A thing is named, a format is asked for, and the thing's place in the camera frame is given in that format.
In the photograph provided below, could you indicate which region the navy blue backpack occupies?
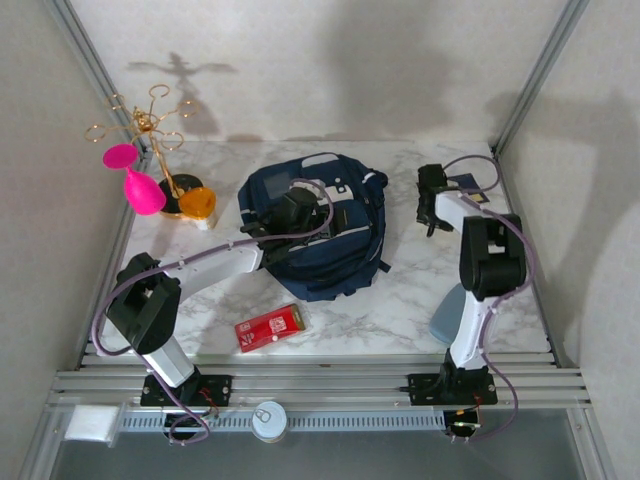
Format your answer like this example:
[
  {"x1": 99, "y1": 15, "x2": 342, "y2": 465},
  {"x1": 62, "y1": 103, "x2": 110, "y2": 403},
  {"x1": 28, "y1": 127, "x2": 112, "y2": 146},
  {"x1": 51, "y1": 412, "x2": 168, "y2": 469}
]
[{"x1": 236, "y1": 152, "x2": 392, "y2": 303}]

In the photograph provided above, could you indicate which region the navy blue book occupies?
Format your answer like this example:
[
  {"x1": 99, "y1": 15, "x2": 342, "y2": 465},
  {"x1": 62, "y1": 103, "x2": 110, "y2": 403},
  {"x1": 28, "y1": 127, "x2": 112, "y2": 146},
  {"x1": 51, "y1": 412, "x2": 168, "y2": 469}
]
[{"x1": 447, "y1": 172, "x2": 490, "y2": 205}]

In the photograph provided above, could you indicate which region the red box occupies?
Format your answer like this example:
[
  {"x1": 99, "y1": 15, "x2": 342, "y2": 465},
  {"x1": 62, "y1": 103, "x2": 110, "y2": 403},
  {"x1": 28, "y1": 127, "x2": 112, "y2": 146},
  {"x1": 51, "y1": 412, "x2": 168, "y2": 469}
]
[{"x1": 233, "y1": 302, "x2": 314, "y2": 355}]

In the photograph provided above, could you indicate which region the orange cup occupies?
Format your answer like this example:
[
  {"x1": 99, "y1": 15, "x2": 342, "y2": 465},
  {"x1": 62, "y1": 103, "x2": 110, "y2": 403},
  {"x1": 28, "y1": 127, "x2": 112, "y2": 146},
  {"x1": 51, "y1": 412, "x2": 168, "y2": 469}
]
[{"x1": 178, "y1": 186, "x2": 218, "y2": 222}]

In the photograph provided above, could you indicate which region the blue-grey case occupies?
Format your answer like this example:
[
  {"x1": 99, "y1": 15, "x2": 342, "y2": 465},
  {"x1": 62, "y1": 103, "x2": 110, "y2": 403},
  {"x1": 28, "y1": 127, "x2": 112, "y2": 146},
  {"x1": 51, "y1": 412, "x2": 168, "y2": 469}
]
[{"x1": 428, "y1": 284, "x2": 467, "y2": 346}]

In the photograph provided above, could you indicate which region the pink goblet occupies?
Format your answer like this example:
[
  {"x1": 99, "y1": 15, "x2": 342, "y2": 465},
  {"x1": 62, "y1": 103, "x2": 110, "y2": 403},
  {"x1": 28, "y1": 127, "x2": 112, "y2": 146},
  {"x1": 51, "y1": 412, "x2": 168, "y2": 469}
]
[{"x1": 103, "y1": 143, "x2": 168, "y2": 217}]

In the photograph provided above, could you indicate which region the tin can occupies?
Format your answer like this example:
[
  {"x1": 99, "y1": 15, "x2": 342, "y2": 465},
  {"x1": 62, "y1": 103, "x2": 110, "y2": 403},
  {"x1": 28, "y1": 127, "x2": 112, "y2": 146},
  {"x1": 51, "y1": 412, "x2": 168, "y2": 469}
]
[{"x1": 251, "y1": 400, "x2": 289, "y2": 444}]

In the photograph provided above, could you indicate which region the white foam block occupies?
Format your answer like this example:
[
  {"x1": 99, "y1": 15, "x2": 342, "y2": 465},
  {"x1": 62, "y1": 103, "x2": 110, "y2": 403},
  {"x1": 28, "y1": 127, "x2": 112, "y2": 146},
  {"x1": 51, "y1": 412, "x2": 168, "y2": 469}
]
[{"x1": 63, "y1": 405, "x2": 121, "y2": 444}]

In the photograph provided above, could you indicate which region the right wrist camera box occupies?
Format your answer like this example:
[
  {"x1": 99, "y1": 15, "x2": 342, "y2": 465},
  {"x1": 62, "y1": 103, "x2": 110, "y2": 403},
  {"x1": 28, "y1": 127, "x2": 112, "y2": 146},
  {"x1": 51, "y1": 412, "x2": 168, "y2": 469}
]
[{"x1": 417, "y1": 163, "x2": 447, "y2": 192}]

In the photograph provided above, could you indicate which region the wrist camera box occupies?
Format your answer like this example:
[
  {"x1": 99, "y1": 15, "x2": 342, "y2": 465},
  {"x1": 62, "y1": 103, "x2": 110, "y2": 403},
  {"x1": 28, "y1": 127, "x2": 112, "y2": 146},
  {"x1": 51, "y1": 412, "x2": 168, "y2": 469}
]
[
  {"x1": 280, "y1": 183, "x2": 320, "y2": 227},
  {"x1": 417, "y1": 163, "x2": 447, "y2": 192}
]

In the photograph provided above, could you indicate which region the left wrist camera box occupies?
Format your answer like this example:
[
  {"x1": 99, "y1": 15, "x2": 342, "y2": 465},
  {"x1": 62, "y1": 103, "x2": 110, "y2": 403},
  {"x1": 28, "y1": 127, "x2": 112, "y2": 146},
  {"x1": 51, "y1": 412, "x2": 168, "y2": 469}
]
[{"x1": 280, "y1": 183, "x2": 320, "y2": 227}]

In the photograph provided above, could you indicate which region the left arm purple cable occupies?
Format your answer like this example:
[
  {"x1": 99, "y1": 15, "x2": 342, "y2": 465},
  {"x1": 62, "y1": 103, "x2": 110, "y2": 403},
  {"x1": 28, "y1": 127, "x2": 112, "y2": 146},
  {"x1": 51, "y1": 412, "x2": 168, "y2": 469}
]
[{"x1": 92, "y1": 178, "x2": 335, "y2": 446}]

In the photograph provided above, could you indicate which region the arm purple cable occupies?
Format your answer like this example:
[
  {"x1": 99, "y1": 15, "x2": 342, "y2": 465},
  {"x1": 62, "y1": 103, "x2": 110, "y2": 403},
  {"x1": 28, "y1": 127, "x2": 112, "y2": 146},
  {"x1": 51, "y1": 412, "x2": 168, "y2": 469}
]
[
  {"x1": 92, "y1": 178, "x2": 335, "y2": 446},
  {"x1": 442, "y1": 154, "x2": 535, "y2": 444}
]

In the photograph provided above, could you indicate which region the gold wire cup rack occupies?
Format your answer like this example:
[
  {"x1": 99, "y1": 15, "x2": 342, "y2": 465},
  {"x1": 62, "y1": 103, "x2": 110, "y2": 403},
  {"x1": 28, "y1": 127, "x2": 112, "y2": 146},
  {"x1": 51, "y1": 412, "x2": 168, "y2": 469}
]
[{"x1": 83, "y1": 84, "x2": 206, "y2": 219}]

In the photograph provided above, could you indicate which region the aluminium rail frame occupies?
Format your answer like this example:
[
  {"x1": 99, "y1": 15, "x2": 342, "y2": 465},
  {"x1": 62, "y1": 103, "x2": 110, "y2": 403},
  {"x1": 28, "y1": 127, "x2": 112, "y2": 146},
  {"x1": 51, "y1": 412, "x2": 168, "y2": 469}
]
[{"x1": 47, "y1": 367, "x2": 594, "y2": 412}]

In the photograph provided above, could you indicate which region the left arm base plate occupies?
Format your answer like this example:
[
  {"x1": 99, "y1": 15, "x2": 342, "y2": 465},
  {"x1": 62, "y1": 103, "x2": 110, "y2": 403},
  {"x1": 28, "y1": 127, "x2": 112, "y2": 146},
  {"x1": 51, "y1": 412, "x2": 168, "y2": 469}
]
[{"x1": 139, "y1": 374, "x2": 234, "y2": 407}]

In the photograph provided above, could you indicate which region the aluminium frame post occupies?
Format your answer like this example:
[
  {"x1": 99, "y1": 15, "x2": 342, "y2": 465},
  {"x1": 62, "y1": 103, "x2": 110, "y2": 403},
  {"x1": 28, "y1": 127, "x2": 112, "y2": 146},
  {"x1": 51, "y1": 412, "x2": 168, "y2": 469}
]
[
  {"x1": 42, "y1": 0, "x2": 154, "y2": 159},
  {"x1": 491, "y1": 0, "x2": 592, "y2": 156}
]

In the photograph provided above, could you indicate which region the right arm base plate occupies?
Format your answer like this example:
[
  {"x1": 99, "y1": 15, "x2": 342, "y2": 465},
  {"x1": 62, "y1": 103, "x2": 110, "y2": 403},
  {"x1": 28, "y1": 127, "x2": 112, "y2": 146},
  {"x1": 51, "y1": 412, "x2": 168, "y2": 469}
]
[{"x1": 407, "y1": 372, "x2": 499, "y2": 406}]

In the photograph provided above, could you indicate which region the grey slotted cable duct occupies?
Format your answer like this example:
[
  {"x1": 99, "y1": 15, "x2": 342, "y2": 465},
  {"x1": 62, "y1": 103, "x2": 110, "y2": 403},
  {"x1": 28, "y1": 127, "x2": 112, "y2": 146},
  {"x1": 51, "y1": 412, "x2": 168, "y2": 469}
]
[{"x1": 119, "y1": 410, "x2": 446, "y2": 434}]

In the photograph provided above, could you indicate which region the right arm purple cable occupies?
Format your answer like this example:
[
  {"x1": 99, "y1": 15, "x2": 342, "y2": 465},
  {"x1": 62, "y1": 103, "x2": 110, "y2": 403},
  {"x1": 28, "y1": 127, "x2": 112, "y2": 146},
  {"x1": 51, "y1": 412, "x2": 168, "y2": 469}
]
[{"x1": 442, "y1": 154, "x2": 535, "y2": 444}]

